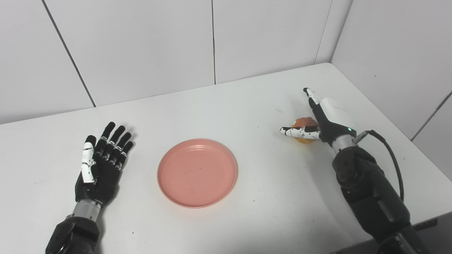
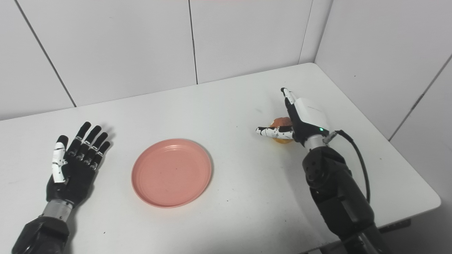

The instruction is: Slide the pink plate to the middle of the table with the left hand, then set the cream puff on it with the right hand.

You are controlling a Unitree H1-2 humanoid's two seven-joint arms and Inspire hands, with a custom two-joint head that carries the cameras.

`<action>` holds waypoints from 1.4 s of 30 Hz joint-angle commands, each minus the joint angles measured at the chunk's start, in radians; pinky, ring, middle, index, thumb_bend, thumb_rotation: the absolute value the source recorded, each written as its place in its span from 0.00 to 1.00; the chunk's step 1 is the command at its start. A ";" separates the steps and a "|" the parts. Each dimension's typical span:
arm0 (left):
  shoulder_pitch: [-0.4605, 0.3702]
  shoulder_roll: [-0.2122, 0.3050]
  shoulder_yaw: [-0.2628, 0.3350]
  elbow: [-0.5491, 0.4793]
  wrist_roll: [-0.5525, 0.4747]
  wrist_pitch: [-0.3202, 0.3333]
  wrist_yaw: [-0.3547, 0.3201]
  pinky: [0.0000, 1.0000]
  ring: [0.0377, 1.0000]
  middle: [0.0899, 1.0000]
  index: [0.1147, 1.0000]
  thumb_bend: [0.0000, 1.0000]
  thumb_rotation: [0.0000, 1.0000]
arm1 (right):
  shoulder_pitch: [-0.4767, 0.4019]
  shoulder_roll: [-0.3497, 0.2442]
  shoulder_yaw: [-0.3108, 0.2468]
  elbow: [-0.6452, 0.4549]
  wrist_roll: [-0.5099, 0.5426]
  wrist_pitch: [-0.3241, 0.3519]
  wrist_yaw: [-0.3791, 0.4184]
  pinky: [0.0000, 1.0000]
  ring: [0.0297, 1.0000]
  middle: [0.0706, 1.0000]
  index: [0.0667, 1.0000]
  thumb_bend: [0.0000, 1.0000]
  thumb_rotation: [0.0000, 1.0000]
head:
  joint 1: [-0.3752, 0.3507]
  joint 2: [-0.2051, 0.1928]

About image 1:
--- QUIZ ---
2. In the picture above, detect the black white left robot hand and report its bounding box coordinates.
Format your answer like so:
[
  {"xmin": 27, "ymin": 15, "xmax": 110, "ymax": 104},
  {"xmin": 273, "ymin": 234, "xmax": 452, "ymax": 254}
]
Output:
[{"xmin": 75, "ymin": 122, "xmax": 135, "ymax": 206}]

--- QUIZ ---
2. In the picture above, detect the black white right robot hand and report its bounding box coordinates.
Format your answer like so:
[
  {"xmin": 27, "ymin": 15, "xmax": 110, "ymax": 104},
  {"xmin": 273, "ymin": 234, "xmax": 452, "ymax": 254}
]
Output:
[{"xmin": 280, "ymin": 87, "xmax": 357, "ymax": 147}]

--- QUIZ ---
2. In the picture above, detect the orange cream puff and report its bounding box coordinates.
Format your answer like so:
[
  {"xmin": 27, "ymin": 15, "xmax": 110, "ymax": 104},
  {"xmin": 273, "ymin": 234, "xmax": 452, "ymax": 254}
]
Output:
[{"xmin": 291, "ymin": 117, "xmax": 320, "ymax": 144}]

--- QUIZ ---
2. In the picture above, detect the pink round plate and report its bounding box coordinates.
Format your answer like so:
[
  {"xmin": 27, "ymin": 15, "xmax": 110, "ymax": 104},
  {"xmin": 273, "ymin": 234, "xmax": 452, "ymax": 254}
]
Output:
[{"xmin": 157, "ymin": 138, "xmax": 238, "ymax": 208}]

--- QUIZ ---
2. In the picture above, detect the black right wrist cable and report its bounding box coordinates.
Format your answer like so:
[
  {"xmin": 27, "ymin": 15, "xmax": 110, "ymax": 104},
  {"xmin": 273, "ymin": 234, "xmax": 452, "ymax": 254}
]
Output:
[{"xmin": 352, "ymin": 130, "xmax": 405, "ymax": 202}]

